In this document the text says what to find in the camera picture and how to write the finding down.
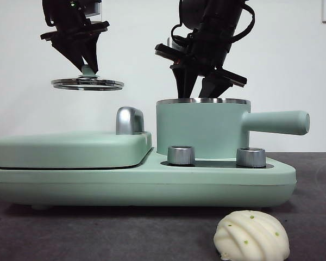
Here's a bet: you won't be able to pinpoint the mint green breakfast machine base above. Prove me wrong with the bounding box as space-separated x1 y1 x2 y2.
0 152 297 212

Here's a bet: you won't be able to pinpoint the chrome control knob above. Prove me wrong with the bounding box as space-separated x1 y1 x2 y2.
235 147 267 168
167 146 196 166

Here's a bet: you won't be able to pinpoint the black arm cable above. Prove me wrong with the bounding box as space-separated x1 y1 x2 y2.
233 3 256 42
170 23 193 46
42 0 57 27

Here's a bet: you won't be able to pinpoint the mint griddle lid chrome handle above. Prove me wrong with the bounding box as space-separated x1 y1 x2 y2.
0 107 154 170

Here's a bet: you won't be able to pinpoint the pleated white bun green flecks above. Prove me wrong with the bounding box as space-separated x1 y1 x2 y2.
212 210 290 260

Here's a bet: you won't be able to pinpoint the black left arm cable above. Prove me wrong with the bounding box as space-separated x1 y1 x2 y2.
42 0 57 27

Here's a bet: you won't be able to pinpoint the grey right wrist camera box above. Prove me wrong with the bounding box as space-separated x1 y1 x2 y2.
167 36 181 52

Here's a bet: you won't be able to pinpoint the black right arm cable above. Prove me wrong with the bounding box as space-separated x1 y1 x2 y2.
170 23 193 46
233 3 256 42

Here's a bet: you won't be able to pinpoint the mint green pot with handle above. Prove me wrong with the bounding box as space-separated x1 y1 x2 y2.
155 97 311 161

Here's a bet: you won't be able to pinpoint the glass pot lid green knob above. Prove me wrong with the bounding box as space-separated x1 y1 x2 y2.
50 65 125 91

